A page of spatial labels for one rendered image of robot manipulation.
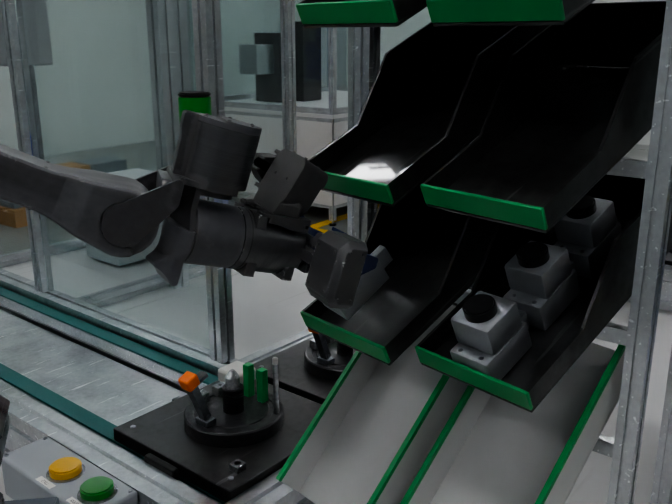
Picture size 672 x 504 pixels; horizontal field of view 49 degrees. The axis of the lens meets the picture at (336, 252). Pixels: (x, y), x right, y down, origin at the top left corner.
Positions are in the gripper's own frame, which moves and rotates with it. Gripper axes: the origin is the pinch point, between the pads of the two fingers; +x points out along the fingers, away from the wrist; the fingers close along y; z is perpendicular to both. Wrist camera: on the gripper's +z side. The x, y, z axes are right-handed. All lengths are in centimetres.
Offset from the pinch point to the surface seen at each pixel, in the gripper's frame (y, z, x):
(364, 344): -4.3, -8.0, 3.3
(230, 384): 25.2, -26.3, 8.1
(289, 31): 136, 33, 68
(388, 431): -1.6, -19.4, 13.0
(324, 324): 1.7, -8.3, 2.5
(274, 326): 77, -36, 49
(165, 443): 25.4, -35.1, 0.6
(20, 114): 104, -4, -7
